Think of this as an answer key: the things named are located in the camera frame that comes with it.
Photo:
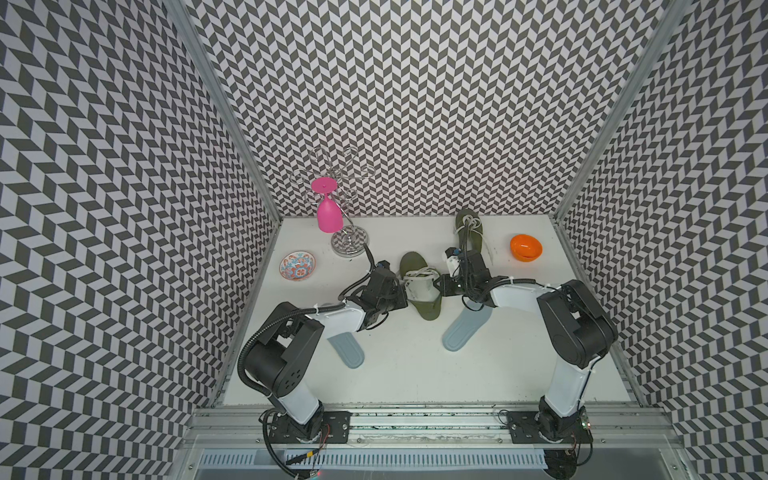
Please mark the patterned small plate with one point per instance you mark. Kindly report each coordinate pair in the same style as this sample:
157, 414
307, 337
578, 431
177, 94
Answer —
297, 266

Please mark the orange bowl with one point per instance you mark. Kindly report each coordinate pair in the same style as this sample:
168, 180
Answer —
525, 248

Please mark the pink plastic wine glass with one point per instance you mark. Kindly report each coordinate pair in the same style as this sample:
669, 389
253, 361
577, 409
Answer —
329, 214

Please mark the aluminium mounting rail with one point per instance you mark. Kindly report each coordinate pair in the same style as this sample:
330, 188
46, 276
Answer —
613, 425

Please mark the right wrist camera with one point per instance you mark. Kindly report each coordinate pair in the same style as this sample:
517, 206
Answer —
453, 260

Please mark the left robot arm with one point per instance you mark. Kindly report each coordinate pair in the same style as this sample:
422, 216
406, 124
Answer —
275, 359

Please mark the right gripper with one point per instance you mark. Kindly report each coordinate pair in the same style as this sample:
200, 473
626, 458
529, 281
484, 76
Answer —
445, 286

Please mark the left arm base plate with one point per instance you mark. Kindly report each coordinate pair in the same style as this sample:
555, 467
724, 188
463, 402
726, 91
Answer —
331, 427

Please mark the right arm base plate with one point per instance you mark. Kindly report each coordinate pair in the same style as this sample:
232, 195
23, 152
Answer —
529, 427

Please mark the grey-blue insole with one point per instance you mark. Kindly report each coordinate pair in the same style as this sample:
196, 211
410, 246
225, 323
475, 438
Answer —
348, 349
465, 326

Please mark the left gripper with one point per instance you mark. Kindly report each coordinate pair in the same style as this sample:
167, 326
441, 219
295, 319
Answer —
398, 289

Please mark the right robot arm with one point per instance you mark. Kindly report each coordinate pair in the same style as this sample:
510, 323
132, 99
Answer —
580, 332

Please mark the olive green shoe with laces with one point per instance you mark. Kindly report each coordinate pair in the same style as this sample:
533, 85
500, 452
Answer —
418, 280

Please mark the wire glass rack stand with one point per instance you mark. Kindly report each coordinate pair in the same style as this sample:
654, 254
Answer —
350, 169

